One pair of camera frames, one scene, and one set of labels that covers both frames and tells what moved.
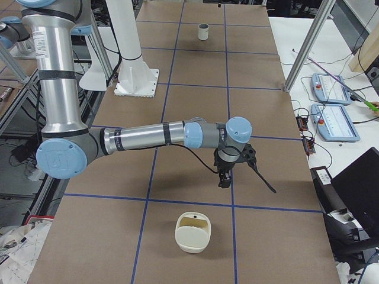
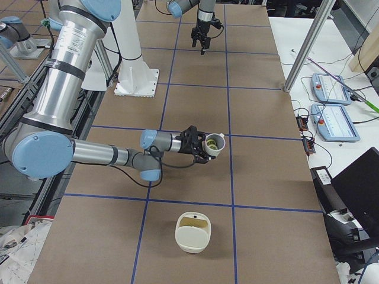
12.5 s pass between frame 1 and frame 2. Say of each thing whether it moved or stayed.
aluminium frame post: stayed
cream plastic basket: stayed
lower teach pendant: stayed
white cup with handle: moved
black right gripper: moved
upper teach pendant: stayed
